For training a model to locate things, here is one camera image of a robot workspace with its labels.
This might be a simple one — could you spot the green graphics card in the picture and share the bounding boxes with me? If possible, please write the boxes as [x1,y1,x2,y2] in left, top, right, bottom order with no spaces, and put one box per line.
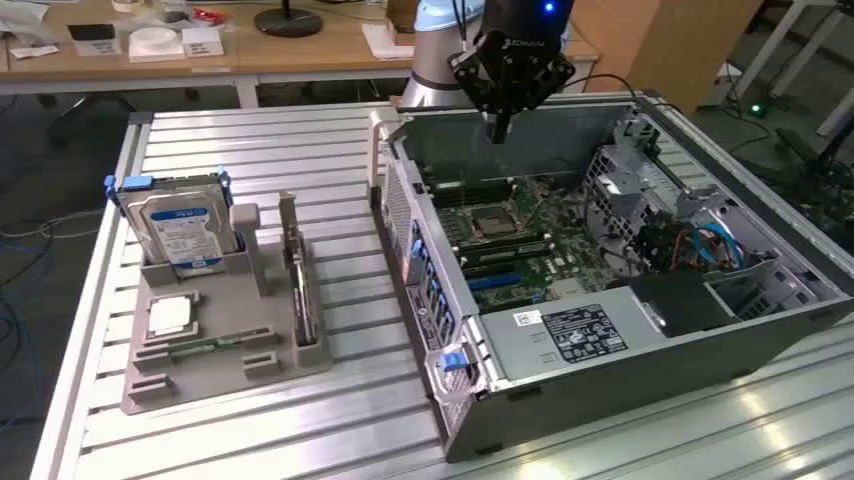
[276,191,319,350]

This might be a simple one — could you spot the small white label card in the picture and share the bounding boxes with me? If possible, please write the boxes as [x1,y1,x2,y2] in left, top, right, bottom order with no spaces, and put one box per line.
[8,44,63,59]

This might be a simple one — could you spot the orange wire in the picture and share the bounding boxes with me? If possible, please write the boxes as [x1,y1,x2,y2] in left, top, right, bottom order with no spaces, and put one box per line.
[668,228,696,272]

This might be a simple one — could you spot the silver CPU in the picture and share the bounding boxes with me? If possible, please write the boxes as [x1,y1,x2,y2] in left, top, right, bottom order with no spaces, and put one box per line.
[147,298,197,336]

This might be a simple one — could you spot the blue expansion slot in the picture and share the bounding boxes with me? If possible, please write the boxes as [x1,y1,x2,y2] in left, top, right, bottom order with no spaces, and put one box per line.
[466,273,526,294]

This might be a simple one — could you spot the hard drive with blue caddy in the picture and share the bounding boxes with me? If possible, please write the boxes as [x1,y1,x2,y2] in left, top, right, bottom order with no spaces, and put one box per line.
[101,171,245,266]

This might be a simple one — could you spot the wooden desk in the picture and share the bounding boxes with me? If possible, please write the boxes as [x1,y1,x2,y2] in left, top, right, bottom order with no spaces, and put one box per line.
[0,0,602,96]

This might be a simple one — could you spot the wooden cabinet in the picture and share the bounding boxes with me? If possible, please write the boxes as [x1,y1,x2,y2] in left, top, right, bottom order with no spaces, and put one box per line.
[586,0,766,115]

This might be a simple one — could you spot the open grey PC case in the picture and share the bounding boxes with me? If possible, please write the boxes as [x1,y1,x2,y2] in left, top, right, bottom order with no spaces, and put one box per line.
[368,89,854,464]

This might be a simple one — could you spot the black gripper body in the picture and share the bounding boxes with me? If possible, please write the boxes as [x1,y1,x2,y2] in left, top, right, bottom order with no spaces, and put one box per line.
[474,0,574,115]

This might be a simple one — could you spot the white paper stack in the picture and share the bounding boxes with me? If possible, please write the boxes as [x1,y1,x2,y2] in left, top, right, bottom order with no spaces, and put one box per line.
[360,21,417,61]

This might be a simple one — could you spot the metal disk bay cage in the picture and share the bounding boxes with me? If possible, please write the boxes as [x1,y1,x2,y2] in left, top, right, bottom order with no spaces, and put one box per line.
[582,143,676,251]

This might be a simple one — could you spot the plain white box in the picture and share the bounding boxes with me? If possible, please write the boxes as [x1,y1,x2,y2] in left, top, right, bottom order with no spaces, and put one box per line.
[180,26,228,58]

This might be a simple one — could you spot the clear plastic bag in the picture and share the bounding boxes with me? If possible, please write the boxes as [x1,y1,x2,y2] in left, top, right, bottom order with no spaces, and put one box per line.
[0,0,63,47]

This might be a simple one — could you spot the black chair base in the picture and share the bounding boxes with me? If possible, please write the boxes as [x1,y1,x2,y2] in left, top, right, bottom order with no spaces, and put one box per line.
[37,91,139,147]

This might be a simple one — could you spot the silver hard disk, blue label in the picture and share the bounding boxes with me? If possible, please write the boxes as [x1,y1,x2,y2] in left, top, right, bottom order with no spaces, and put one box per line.
[124,191,243,277]

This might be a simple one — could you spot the black plastic shroud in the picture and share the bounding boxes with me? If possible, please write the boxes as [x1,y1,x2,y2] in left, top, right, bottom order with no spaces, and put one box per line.
[628,271,740,337]

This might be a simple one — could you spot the brown cardboard box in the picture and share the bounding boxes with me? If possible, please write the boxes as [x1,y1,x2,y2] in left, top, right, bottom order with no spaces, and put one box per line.
[385,0,423,34]

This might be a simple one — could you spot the black round lamp base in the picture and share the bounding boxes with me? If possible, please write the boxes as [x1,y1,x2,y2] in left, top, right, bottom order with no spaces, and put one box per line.
[252,0,325,39]

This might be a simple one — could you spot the black cable over case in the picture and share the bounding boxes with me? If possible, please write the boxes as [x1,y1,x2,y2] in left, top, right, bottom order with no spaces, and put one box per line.
[564,73,647,102]

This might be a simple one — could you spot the grey parts rack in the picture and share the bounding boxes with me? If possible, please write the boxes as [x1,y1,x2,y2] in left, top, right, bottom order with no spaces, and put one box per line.
[119,202,335,417]

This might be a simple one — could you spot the white box, black top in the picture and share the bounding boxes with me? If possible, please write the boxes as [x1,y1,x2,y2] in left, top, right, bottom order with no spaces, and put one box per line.
[65,23,124,57]

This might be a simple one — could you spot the CPU socket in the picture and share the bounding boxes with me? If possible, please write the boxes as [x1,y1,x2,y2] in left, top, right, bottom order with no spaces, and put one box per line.
[466,204,530,240]

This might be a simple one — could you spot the green RAM stick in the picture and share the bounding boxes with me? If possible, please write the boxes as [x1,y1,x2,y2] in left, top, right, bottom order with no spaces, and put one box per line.
[165,333,253,354]

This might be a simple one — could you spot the installed black RAM sticks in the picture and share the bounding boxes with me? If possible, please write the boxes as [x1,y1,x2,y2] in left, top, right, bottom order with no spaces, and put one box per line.
[456,238,556,266]

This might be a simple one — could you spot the white table frame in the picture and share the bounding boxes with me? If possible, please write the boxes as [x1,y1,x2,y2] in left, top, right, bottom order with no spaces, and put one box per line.
[731,0,854,137]

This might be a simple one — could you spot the blue wire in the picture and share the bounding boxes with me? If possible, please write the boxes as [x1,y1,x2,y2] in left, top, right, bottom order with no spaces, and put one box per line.
[691,223,747,272]

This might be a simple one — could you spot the blue floor cables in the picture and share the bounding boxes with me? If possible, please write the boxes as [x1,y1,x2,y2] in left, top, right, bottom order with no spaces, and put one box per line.
[0,233,56,432]

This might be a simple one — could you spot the grey power supply unit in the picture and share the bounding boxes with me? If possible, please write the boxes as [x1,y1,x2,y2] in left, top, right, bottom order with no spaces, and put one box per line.
[478,287,670,395]

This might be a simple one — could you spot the green motherboard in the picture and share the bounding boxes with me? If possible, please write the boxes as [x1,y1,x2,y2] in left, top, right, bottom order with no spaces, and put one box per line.
[425,172,642,317]

